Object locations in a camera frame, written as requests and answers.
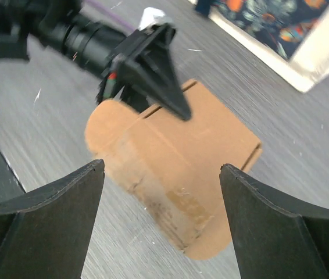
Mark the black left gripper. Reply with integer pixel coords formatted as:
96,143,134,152
62,14,192,121

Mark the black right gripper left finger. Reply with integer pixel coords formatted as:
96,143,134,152
0,159,105,279

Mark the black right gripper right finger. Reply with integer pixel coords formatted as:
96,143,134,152
220,164,329,279

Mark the brown cardboard box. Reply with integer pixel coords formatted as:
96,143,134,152
85,80,262,260

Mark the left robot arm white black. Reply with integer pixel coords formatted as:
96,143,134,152
0,1,192,121

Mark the beige canvas tote bag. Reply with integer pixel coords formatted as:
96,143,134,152
192,1,329,93

